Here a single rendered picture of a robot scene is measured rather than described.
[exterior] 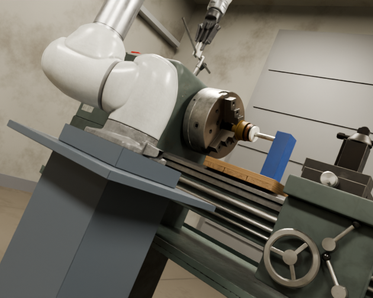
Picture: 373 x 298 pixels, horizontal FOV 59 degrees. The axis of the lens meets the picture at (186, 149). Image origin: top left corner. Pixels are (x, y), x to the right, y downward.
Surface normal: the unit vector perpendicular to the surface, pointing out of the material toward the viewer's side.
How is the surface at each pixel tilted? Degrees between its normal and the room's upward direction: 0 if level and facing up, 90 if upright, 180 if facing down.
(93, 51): 77
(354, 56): 90
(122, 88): 91
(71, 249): 90
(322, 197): 90
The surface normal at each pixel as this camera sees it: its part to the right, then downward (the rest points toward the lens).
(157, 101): 0.46, 0.09
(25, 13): 0.75, 0.27
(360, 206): -0.55, -0.30
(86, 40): -0.04, -0.28
